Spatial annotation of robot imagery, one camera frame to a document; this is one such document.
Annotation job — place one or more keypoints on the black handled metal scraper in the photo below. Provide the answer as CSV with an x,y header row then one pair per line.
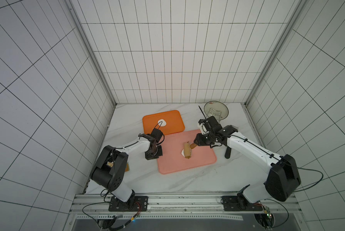
x,y
228,151

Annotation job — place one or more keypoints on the white dough on orange mat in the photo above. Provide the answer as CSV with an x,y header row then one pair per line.
x,y
162,123

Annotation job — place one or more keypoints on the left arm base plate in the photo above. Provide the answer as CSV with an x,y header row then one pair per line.
x,y
134,204

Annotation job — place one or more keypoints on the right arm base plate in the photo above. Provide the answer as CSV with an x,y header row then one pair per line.
x,y
239,203

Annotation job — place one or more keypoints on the wooden dough roller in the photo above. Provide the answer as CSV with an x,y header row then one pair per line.
x,y
188,149

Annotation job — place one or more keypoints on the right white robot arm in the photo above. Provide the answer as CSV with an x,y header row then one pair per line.
x,y
282,172

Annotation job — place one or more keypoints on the orange silicone mat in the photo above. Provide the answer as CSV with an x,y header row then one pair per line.
x,y
169,122

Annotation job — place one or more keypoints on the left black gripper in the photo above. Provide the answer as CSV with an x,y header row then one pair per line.
x,y
159,154

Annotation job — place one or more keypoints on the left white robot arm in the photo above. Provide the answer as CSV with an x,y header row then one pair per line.
x,y
109,168

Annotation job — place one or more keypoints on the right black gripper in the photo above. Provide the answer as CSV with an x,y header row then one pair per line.
x,y
200,140

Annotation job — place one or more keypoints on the aluminium mounting rail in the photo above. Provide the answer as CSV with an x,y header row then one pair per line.
x,y
180,211

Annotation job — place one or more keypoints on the green orange flour packet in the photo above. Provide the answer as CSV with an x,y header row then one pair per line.
x,y
127,168

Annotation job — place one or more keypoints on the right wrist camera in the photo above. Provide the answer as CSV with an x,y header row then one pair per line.
x,y
201,126

